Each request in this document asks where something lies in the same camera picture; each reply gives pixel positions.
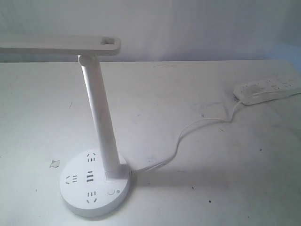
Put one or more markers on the white desk lamp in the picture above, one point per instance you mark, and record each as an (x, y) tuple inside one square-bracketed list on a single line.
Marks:
[(94, 182)]

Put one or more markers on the white power strip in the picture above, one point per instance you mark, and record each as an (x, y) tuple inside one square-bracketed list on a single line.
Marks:
[(256, 92)]

